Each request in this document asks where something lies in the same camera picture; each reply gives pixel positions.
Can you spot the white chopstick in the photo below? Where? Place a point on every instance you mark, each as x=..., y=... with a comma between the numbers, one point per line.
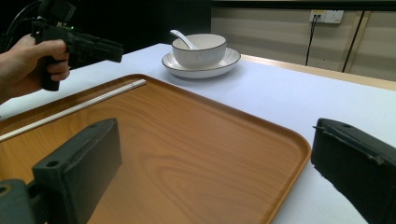
x=71, y=108
x=74, y=109

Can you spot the wooden wall strip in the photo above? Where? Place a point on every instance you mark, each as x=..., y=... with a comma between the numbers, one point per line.
x=359, y=40

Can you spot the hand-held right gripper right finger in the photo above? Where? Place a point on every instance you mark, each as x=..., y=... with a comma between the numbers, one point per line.
x=358, y=165

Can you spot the white wall socket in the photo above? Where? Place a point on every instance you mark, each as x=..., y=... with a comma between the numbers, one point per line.
x=331, y=16

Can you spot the light wooden table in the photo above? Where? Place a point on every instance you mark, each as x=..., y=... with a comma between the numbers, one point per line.
x=327, y=74

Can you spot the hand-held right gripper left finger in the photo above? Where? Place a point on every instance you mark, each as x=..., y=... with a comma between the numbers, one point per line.
x=77, y=168

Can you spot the white ribbed bowl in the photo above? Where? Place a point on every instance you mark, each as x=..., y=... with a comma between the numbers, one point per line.
x=199, y=57

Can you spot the white dark-rimmed plate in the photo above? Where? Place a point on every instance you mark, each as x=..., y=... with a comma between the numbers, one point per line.
x=230, y=59

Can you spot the brown wooden tray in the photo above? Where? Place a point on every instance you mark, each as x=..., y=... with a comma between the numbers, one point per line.
x=186, y=149

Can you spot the white ceramic spoon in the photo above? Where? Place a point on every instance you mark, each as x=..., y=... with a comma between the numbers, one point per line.
x=183, y=39

